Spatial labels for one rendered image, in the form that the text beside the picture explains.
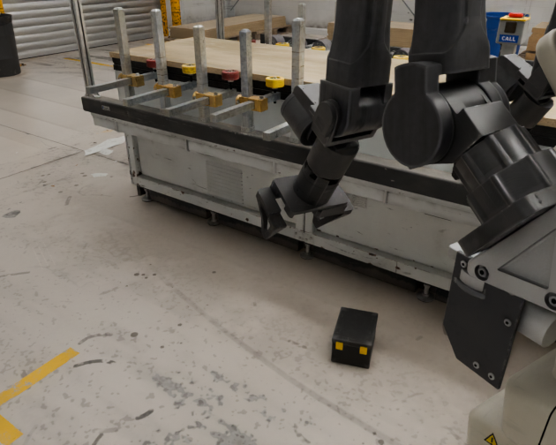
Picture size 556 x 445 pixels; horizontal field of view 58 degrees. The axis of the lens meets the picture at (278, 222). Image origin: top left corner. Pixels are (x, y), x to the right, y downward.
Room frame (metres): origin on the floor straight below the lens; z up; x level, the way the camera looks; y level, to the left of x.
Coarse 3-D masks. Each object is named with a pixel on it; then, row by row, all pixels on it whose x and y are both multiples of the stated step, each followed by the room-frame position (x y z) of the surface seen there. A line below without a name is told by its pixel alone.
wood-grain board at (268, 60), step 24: (144, 48) 3.03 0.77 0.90; (168, 48) 3.03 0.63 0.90; (192, 48) 3.03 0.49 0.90; (216, 48) 3.03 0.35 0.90; (264, 48) 3.03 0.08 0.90; (288, 48) 3.03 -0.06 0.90; (216, 72) 2.46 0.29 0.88; (240, 72) 2.38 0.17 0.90; (264, 72) 2.35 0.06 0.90; (288, 72) 2.35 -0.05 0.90; (312, 72) 2.35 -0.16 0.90; (552, 120) 1.63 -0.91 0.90
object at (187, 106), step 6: (228, 90) 2.34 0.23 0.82; (234, 90) 2.35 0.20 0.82; (222, 96) 2.29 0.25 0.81; (228, 96) 2.32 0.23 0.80; (186, 102) 2.12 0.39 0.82; (192, 102) 2.13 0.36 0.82; (198, 102) 2.15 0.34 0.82; (204, 102) 2.18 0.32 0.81; (168, 108) 2.04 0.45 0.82; (174, 108) 2.04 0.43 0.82; (180, 108) 2.06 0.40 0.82; (186, 108) 2.09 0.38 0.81; (192, 108) 2.12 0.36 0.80; (168, 114) 2.01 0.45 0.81; (174, 114) 2.03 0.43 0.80
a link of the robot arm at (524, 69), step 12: (504, 60) 0.91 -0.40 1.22; (516, 60) 0.90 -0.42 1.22; (504, 72) 0.90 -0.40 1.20; (516, 72) 0.88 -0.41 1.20; (528, 72) 0.88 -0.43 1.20; (540, 72) 0.82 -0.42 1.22; (504, 84) 0.89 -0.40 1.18; (528, 84) 0.84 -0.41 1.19; (540, 84) 0.81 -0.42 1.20; (540, 96) 0.82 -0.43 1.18; (552, 96) 0.84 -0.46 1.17
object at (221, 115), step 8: (264, 96) 2.15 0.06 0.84; (272, 96) 2.17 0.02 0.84; (280, 96) 2.22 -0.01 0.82; (240, 104) 2.02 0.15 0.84; (248, 104) 2.04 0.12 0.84; (216, 112) 1.91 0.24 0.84; (224, 112) 1.91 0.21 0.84; (232, 112) 1.95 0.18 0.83; (240, 112) 1.99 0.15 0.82; (216, 120) 1.87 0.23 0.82
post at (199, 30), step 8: (200, 32) 2.25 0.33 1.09; (200, 40) 2.24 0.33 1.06; (200, 48) 2.24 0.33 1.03; (200, 56) 2.24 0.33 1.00; (200, 64) 2.24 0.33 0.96; (200, 72) 2.24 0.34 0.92; (200, 80) 2.24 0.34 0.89; (200, 88) 2.24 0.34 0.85; (200, 112) 2.25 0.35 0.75; (208, 112) 2.26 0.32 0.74
